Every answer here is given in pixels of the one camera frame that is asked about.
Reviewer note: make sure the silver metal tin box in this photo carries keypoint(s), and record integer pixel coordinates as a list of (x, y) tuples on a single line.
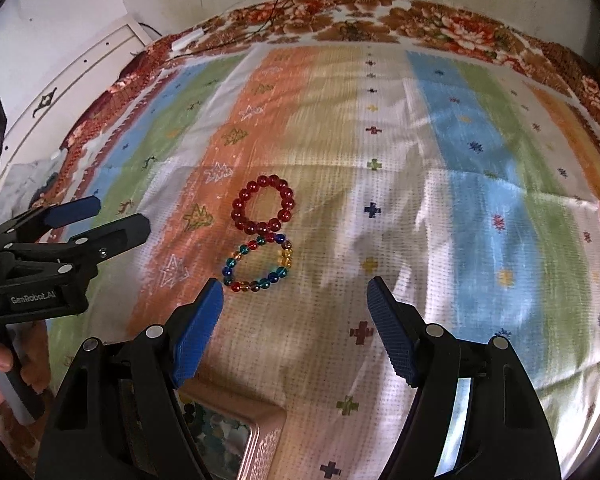
[(267, 440)]

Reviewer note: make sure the striped colourful cloth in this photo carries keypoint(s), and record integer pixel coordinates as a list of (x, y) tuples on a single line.
[(404, 185)]

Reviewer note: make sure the grey crumpled clothes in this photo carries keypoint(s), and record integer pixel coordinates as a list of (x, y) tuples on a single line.
[(30, 182)]

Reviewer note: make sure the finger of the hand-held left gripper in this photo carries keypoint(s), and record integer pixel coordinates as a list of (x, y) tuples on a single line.
[(75, 212), (120, 235)]

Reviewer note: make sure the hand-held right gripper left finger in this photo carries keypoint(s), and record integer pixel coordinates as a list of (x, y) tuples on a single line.
[(200, 332)]

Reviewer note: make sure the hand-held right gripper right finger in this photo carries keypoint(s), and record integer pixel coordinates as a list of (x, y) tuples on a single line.
[(392, 335)]

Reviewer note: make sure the white charger block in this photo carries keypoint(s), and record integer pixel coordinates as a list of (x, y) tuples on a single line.
[(189, 40)]

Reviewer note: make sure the white wooden headboard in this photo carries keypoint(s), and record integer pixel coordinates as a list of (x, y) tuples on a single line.
[(80, 75)]

